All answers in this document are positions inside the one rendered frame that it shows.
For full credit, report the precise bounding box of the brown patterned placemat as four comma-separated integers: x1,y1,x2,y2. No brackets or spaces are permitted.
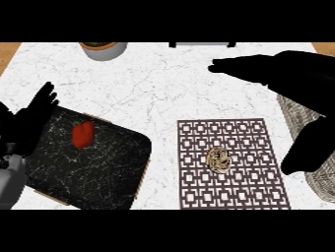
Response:
176,118,293,211

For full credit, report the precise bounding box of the grey plant pot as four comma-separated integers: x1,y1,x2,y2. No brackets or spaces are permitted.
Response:
78,41,127,62

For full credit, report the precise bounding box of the beige cupcake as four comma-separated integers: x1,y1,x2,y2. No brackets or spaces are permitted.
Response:
207,146,232,174

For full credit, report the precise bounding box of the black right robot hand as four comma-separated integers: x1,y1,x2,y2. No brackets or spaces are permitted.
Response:
207,50,335,176

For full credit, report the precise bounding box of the black marble cutting board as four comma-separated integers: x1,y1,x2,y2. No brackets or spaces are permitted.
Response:
24,105,152,211

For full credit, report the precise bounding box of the red pepper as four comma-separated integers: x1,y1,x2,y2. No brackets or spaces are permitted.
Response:
70,119,96,150

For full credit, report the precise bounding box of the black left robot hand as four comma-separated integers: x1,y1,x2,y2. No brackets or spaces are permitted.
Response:
0,81,61,161

